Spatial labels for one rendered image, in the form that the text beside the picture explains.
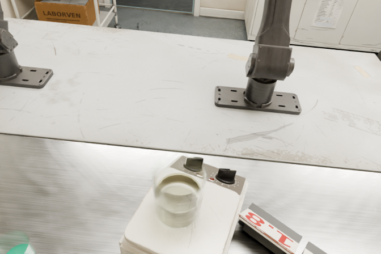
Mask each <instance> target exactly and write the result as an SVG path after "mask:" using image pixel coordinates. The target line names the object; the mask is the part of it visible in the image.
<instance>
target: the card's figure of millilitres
mask: <svg viewBox="0 0 381 254"><path fill-rule="evenodd" d="M241 215H242V216H243V217H244V218H246V219H247V220H249V221H250V222H252V223H253V224H254V225H255V226H257V227H258V228H260V229H261V230H263V231H264V232H265V233H267V234H268V235H270V236H271V237H272V238H273V239H275V240H276V241H278V242H279V243H281V244H282V245H284V246H285V247H286V248H288V249H289V250H291V251H292V252H294V249H295V247H296V244H297V243H296V242H294V241H293V240H291V239H290V238H288V237H287V236H286V235H284V234H283V233H282V232H280V231H278V230H277V229H276V228H274V227H273V226H271V225H270V224H269V223H267V222H266V221H264V220H263V219H261V218H260V217H259V216H257V215H256V214H254V213H253V212H251V211H250V210H247V211H246V212H244V213H243V214H241Z"/></svg>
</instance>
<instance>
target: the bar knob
mask: <svg viewBox="0 0 381 254"><path fill-rule="evenodd" d="M236 172H237V170H235V169H229V168H220V169H219V170H218V173H217V174H216V176H215V178H216V179H217V180H218V181H220V182H222V183H225V184H234V183H235V179H234V178H235V175H236Z"/></svg>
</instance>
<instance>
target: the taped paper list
mask: <svg viewBox="0 0 381 254"><path fill-rule="evenodd" d="M345 2H346V0H320V2H319V4H318V7H317V10H316V13H315V16H314V18H313V21H312V24H311V26H317V27H327V28H336V24H337V22H338V19H339V17H340V15H341V12H342V9H343V8H344V5H345Z"/></svg>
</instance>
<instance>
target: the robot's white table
mask: <svg viewBox="0 0 381 254"><path fill-rule="evenodd" d="M4 20H8V21H9V32H10V33H11V34H12V35H13V38H14V39H15V40H16V41H17V42H18V46H17V47H16V48H15V49H14V53H15V55H16V59H17V61H18V64H20V65H21V66H28V67H39V68H45V69H52V70H53V76H52V77H51V79H50V80H49V81H48V83H47V84H46V85H45V87H44V88H41V89H36V88H25V87H14V86H3V85H0V134H8V135H15V136H25V137H36V138H47V139H58V140H64V141H75V142H86V143H97V144H103V145H114V146H125V147H136V148H142V149H153V150H164V151H174V150H185V151H189V152H192V153H194V154H202V155H214V156H224V157H230V158H242V159H252V160H263V161H269V162H280V163H291V164H302V165H308V166H319V167H330V168H340V169H347V170H358V171H369V172H380V173H381V61H380V60H379V58H378V57H377V56H376V55H375V54H373V53H362V52H351V51H344V50H333V49H322V48H310V47H303V46H292V45H290V46H289V47H292V48H293V49H292V54H291V57H292V58H294V59H295V66H294V70H293V72H292V73H291V75H290V76H289V77H286V78H285V80H284V81H278V80H277V83H276V86H275V89H274V91H278V92H289V93H294V94H296V95H297V96H298V99H299V102H300V106H301V109H302V111H301V113H300V114H299V115H290V114H284V113H273V112H262V111H250V110H245V109H233V108H222V107H216V106H215V104H214V101H215V87H216V86H227V87H238V88H246V86H247V82H248V77H246V73H245V65H246V63H247V60H248V58H249V55H250V54H251V53H252V51H253V45H254V44H255V42H252V41H240V40H229V39H218V38H211V37H199V36H189V35H177V34H171V33H160V32H147V31H137V30H131V29H119V28H108V27H97V26H85V25H79V24H67V23H56V22H45V21H38V20H27V19H15V18H4Z"/></svg>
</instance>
